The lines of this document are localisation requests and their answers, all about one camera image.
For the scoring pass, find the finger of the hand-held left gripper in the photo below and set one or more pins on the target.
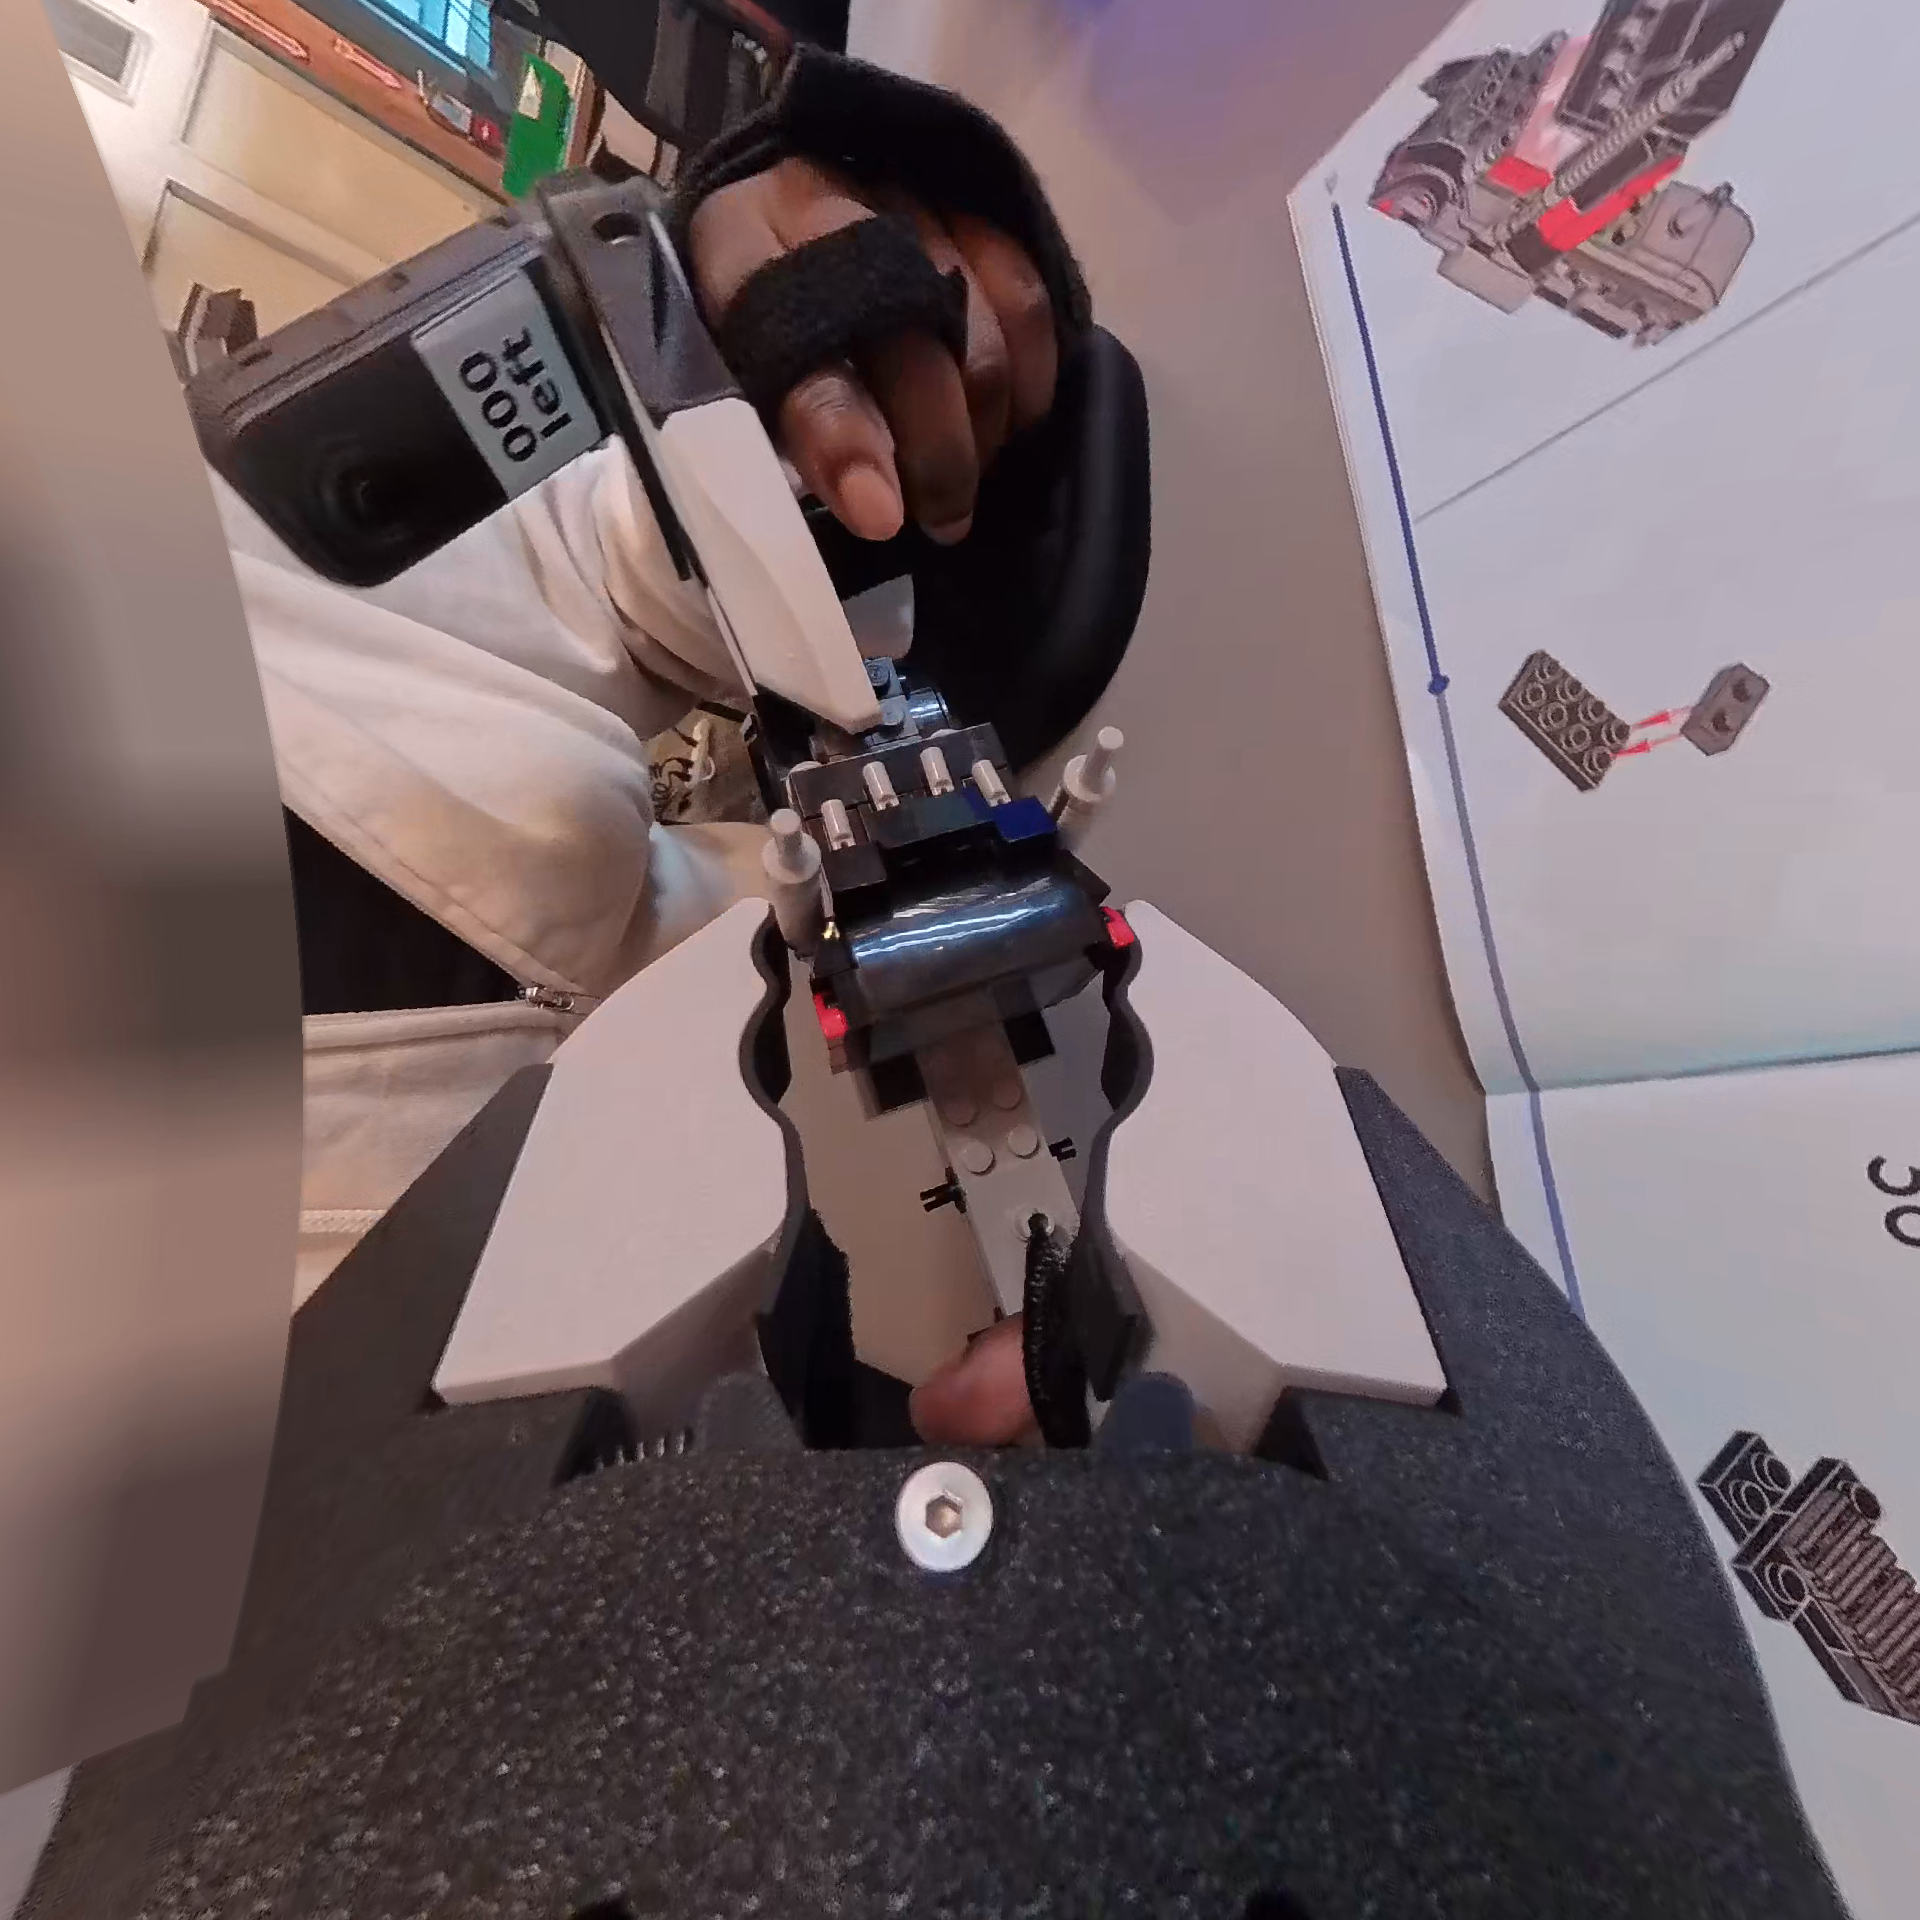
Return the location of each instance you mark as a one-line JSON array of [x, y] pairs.
[[764, 569]]

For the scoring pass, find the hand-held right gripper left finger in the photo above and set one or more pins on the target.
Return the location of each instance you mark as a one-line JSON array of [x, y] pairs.
[[630, 1201]]

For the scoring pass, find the open lego instruction booklet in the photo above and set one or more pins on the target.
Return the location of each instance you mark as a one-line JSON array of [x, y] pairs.
[[1651, 900]]

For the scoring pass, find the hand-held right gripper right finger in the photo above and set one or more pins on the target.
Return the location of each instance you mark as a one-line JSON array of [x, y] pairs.
[[1277, 1201]]

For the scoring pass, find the lego truck model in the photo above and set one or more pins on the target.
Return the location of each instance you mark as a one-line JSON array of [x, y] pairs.
[[960, 930]]

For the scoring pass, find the person's right hand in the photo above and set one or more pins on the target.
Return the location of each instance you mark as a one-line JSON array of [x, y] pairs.
[[968, 1395]]

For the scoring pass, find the person's left hand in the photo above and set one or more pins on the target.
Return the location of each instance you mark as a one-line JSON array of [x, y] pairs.
[[878, 450]]

